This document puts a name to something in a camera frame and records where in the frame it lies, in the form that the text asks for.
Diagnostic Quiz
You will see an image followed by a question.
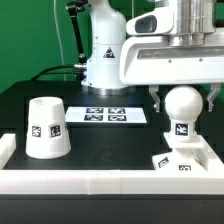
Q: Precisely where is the white cable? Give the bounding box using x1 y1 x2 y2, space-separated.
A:
53 0 66 67

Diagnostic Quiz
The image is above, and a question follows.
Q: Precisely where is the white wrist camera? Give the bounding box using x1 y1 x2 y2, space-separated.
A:
126 7 174 36

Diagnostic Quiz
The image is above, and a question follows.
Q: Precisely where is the white marker sheet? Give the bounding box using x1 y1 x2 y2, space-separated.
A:
65 107 147 124

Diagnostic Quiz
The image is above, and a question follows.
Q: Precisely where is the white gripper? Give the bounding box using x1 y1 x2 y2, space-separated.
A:
119 36 224 112

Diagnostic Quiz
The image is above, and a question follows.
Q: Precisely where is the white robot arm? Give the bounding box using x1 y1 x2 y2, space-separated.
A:
82 0 224 107

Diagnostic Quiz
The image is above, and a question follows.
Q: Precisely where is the black cable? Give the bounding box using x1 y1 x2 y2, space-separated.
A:
30 63 88 82

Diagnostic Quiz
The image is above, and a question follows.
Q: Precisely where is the white lamp base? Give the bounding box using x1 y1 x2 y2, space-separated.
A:
152 132 212 172

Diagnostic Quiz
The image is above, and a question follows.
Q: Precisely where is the white lamp bulb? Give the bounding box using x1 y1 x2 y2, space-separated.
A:
165 86 203 142

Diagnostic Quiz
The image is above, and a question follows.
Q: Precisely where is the white lamp shade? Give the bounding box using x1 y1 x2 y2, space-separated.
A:
26 97 71 159

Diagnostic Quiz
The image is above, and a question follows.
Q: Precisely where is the white U-shaped fence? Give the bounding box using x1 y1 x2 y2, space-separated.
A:
0 134 224 195

